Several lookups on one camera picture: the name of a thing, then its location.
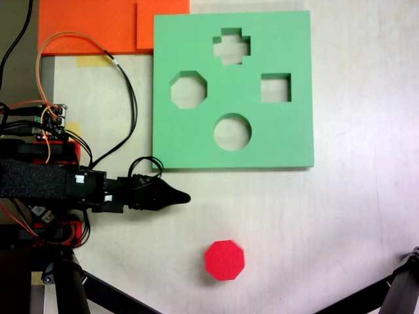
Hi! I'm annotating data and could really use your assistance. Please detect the red octagonal block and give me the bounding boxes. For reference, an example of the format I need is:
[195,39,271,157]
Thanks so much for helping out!
[204,240,246,281]

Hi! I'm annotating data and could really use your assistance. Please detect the green shape-hole board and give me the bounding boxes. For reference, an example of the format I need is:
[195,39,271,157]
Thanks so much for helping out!
[151,10,315,171]

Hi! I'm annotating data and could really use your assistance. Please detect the large orange flat block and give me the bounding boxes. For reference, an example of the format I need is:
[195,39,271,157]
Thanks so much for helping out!
[37,0,138,56]

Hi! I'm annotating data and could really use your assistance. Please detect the black circuit board with chips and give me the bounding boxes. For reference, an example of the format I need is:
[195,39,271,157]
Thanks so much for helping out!
[30,205,56,226]

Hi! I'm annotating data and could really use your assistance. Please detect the thin black tripod strut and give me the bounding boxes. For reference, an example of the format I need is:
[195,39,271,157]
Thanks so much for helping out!
[314,276,393,314]
[81,271,163,314]

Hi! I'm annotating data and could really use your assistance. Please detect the circuit board with green terminal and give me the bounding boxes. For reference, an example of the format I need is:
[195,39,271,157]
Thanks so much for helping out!
[32,103,69,142]

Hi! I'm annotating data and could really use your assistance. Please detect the thick black tripod leg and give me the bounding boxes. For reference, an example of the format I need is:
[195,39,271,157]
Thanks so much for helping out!
[379,247,419,314]
[41,249,91,314]

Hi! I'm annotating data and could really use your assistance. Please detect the long yellow masking tape strip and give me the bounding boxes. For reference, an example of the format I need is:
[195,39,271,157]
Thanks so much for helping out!
[77,55,115,69]

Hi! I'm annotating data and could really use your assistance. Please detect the black gripper wire loop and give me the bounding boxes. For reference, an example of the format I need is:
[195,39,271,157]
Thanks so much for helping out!
[127,156,164,180]

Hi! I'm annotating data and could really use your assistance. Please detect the long thin black wire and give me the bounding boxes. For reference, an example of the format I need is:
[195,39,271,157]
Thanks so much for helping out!
[85,49,139,173]

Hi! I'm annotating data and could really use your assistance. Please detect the black USB cable plug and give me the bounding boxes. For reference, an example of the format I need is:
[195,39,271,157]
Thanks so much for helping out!
[0,126,43,137]

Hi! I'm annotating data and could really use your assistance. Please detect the thin orange wire loop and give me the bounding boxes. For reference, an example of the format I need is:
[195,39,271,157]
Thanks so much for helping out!
[35,31,109,112]

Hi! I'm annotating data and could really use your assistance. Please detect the thick black cable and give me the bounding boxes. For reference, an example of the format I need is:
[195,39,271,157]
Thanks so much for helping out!
[0,0,34,91]

